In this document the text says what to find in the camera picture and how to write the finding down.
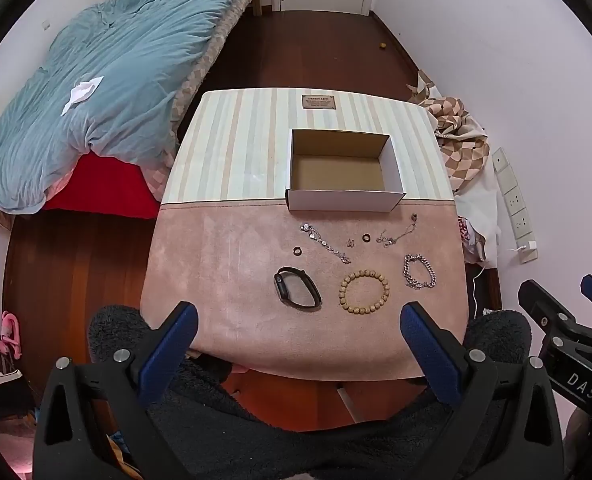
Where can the black smart watch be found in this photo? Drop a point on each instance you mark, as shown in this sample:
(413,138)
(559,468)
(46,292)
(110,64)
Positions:
(296,289)

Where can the white cardboard box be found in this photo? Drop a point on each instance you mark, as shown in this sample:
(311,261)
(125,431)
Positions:
(341,170)

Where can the checkered beige blanket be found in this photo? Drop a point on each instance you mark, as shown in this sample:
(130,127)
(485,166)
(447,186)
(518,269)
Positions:
(463,143)

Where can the brown label patch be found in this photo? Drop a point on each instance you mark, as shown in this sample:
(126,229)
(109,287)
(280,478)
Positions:
(318,102)

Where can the red bed sheet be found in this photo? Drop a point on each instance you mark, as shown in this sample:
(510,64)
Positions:
(102,185)

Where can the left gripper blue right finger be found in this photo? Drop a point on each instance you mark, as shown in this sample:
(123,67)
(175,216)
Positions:
(438,353)

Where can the blue duvet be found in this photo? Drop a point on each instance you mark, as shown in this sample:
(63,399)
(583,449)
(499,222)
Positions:
(144,49)

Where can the pink slippers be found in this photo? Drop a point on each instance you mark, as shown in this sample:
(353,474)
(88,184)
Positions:
(10,336)

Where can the checkered mattress cover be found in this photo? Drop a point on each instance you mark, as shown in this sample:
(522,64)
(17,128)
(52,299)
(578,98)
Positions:
(156,179)

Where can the white power strip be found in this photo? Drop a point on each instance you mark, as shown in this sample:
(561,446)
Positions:
(524,236)

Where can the white tissue on bed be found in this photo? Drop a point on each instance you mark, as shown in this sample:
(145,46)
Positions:
(81,92)

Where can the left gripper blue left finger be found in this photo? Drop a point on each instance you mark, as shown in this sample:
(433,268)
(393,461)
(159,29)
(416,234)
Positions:
(161,352)

